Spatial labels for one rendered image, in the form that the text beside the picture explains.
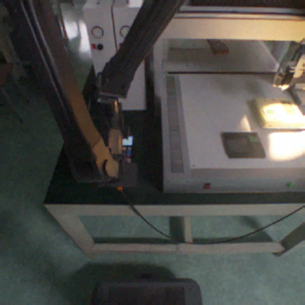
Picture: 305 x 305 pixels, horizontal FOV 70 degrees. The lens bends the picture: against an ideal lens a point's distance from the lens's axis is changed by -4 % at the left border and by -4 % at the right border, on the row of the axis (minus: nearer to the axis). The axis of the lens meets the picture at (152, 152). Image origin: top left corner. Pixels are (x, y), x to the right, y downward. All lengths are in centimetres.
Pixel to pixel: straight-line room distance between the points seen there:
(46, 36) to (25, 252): 151
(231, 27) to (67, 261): 151
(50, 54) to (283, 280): 161
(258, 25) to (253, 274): 132
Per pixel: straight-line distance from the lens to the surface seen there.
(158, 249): 139
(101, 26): 97
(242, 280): 158
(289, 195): 97
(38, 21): 41
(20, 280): 171
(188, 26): 90
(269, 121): 98
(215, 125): 95
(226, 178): 78
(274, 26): 99
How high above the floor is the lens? 148
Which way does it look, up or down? 50 degrees down
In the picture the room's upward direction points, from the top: 1 degrees counter-clockwise
